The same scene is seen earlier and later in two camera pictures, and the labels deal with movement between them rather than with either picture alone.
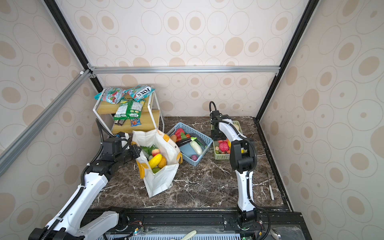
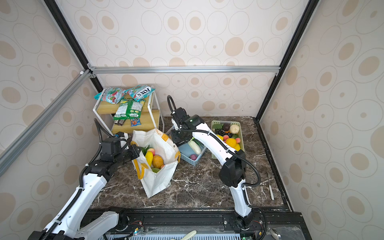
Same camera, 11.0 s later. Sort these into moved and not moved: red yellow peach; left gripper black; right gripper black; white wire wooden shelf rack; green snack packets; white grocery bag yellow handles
Moved: right gripper black; red yellow peach
Not moved: left gripper black; green snack packets; white wire wooden shelf rack; white grocery bag yellow handles
